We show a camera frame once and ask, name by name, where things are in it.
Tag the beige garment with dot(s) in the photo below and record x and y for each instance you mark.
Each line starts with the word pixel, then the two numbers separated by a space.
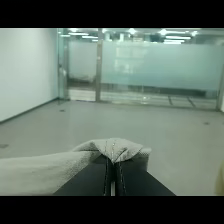
pixel 40 173

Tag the glass partition wall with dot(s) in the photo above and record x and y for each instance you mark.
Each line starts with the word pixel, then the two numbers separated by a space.
pixel 143 66

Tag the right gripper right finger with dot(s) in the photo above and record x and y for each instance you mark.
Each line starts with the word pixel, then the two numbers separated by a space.
pixel 140 183

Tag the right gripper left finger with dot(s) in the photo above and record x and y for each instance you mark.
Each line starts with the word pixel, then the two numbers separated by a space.
pixel 90 181

